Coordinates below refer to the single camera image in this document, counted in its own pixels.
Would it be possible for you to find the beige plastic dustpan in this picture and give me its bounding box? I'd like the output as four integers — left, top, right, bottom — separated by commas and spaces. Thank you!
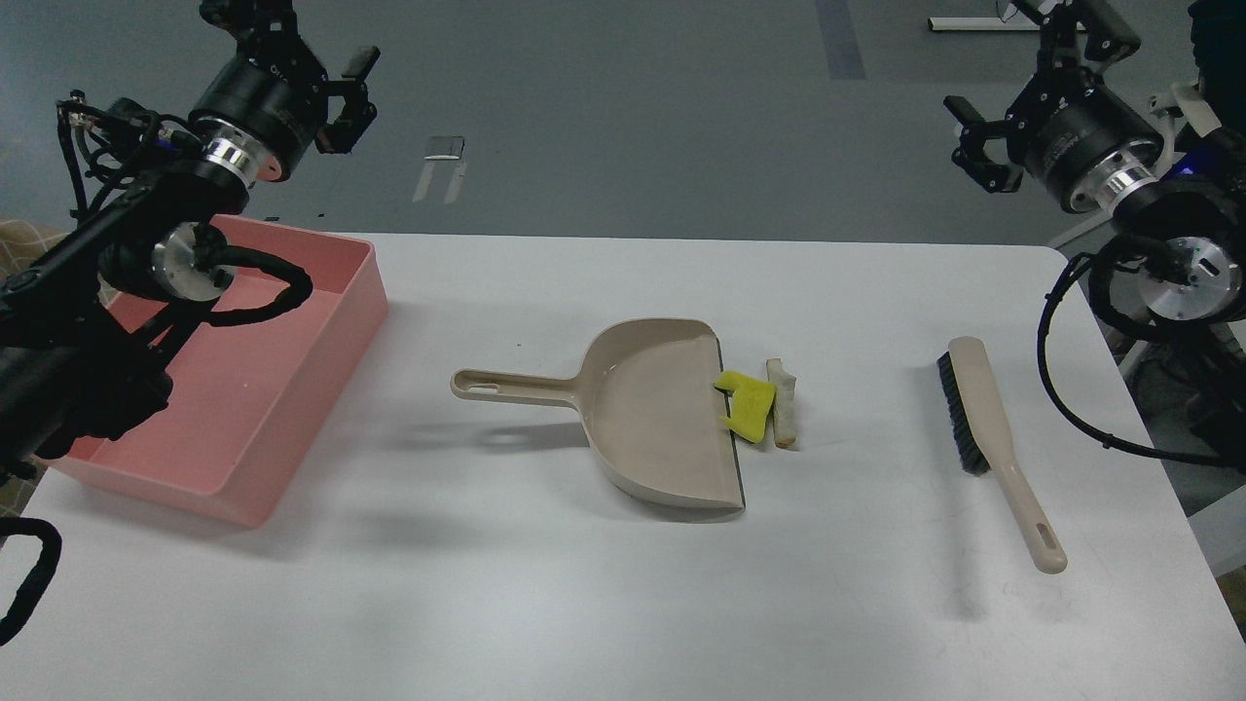
450, 316, 745, 510

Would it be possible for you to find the checkered beige cloth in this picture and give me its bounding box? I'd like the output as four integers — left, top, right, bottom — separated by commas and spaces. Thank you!
1, 218, 69, 276

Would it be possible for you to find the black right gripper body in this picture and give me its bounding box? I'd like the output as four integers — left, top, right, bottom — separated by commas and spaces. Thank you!
1011, 1, 1164, 210

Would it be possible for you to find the pink plastic bin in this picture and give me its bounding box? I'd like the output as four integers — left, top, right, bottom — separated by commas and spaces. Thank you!
54, 215, 388, 528

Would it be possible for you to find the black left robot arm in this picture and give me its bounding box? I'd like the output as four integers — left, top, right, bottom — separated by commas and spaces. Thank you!
1, 1, 381, 482

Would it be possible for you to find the white office chair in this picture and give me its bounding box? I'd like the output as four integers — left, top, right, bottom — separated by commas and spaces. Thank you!
1045, 80, 1224, 252

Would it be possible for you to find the yellow sponge piece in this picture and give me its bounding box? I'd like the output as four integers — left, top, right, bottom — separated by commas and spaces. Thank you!
714, 371, 776, 445

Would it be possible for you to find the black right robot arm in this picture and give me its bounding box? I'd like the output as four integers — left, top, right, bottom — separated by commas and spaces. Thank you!
943, 1, 1244, 467

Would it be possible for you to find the beige brush with black bristles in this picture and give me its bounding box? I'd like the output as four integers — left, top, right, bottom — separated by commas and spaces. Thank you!
937, 336, 1068, 575

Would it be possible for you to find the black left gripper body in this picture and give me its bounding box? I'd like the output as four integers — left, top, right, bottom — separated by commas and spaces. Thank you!
189, 1, 328, 182

